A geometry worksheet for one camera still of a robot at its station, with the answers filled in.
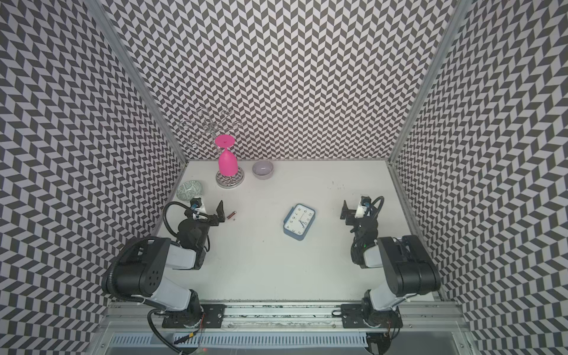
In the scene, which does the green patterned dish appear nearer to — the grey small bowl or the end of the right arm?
the grey small bowl

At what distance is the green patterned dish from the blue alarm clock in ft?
1.47

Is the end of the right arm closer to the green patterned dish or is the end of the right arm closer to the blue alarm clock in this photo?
the blue alarm clock

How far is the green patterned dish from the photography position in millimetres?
1042

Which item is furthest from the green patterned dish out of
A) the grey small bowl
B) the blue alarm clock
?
the blue alarm clock

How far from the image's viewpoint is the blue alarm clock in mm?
926


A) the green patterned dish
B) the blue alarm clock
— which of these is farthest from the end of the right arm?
the green patterned dish

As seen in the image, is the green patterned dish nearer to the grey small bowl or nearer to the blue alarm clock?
the grey small bowl
